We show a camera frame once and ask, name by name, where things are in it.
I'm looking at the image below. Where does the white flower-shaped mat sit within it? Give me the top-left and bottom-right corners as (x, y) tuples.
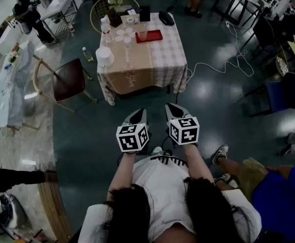
(114, 27), (136, 44)

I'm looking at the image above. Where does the brown printed table runner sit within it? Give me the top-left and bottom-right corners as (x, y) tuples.
(99, 14), (156, 95)

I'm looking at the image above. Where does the white box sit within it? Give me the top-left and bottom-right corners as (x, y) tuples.
(0, 19), (29, 56)

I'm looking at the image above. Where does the table with checked tablecloth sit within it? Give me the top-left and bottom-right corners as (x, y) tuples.
(96, 12), (188, 106)

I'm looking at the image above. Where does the black square box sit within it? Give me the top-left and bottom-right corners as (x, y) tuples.
(139, 6), (151, 23)

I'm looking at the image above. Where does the blue chair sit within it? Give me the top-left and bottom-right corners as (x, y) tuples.
(244, 71), (295, 118)

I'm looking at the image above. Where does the long table with pale cloth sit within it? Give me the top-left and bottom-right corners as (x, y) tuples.
(0, 40), (37, 132)

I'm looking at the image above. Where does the dark brown box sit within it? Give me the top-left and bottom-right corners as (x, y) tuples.
(108, 8), (123, 28)

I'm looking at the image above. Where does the clear bottle with yellow liquid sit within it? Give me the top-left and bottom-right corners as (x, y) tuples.
(82, 47), (95, 62)

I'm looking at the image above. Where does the person's left forearm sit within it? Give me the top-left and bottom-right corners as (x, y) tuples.
(107, 150), (138, 203)

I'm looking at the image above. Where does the red tray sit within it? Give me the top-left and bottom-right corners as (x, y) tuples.
(135, 29), (163, 44)

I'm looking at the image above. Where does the person's white shirt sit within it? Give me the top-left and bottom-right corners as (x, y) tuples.
(77, 147), (262, 243)

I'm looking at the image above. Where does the person's right forearm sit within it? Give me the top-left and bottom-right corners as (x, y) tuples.
(181, 143), (215, 185)

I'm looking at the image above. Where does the black chair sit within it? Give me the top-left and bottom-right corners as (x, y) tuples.
(243, 15), (282, 61)

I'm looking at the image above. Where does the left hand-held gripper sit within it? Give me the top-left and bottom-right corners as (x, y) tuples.
(116, 108), (150, 156)

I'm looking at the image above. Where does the white cable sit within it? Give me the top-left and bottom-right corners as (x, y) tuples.
(186, 21), (255, 85)

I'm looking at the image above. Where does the white table with metal shelf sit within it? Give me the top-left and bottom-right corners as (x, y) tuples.
(39, 0), (78, 39)

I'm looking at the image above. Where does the black telephone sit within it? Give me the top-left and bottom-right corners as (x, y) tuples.
(158, 10), (176, 26)

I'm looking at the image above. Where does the wooden chair with dark seat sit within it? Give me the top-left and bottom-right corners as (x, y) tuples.
(32, 54), (98, 113)

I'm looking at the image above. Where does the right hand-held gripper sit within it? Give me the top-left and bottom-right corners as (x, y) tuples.
(165, 103), (200, 148)

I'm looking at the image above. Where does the white flower bunch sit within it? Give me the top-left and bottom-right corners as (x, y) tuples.
(107, 0), (129, 9)

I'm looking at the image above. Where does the curved wooden step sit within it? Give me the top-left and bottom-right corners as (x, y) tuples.
(37, 170), (74, 243)

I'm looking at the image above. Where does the clear bottle with red label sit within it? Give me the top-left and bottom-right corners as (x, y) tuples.
(100, 18), (111, 35)

